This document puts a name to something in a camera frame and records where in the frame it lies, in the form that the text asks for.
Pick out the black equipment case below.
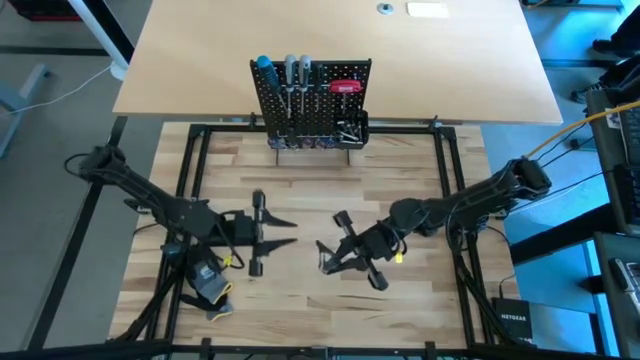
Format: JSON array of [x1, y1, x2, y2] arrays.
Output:
[[593, 232, 640, 359]]

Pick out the black equipment cart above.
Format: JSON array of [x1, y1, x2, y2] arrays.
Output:
[[583, 74, 640, 236]]

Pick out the black cable yellow tag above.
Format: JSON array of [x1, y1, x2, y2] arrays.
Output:
[[379, 219, 407, 265], [217, 209, 247, 271]]

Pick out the grey black screwdriver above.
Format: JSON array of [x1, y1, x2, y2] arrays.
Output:
[[283, 53, 297, 121], [298, 53, 312, 116]]

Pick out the black cable bundle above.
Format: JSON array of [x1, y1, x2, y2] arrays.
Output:
[[119, 269, 179, 346], [453, 239, 506, 346]]

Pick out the black grey work glove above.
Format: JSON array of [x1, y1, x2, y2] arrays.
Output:
[[179, 293, 235, 323], [184, 242, 234, 306]]

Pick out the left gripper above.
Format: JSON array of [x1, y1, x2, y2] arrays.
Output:
[[219, 188, 299, 278]]

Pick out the white card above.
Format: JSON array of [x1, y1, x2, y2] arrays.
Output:
[[405, 1, 450, 19]]

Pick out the small black clamp mount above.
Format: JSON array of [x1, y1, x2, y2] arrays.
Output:
[[159, 242, 184, 265]]

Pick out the teal black screwdriver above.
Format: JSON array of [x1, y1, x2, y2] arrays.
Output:
[[255, 54, 292, 119]]

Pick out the black Netgear network switch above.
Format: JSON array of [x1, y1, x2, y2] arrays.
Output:
[[489, 296, 534, 340]]

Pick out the white floor cable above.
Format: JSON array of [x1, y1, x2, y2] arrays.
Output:
[[0, 64, 114, 119]]

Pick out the black metal beam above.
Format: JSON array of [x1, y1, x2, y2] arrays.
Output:
[[509, 202, 619, 266]]

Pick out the white tool holder rail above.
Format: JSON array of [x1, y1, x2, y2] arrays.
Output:
[[264, 82, 359, 96]]

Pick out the light wooden desk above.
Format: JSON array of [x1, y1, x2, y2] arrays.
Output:
[[112, 0, 565, 125]]

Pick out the black power cable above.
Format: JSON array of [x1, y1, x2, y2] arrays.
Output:
[[542, 122, 591, 169]]

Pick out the black plastic bin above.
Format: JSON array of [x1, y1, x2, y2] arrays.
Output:
[[333, 109, 370, 150]]

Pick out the black red crate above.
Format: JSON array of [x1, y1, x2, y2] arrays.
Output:
[[7, 0, 82, 22]]

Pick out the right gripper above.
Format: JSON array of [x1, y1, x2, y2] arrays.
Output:
[[316, 209, 396, 292]]

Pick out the black pegboard stand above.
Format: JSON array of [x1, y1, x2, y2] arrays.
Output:
[[249, 58, 373, 166]]

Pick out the white pole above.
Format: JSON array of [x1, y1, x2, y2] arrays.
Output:
[[67, 0, 135, 81]]

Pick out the red T-handle hex key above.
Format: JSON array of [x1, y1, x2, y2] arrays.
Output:
[[328, 78, 364, 116]]

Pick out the black aluminium table frame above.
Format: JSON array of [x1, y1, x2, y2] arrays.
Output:
[[0, 113, 621, 360]]

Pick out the person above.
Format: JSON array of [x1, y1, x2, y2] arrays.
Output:
[[569, 4, 640, 106]]

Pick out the grey desk foot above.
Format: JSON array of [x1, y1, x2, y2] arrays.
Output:
[[0, 62, 52, 160]]

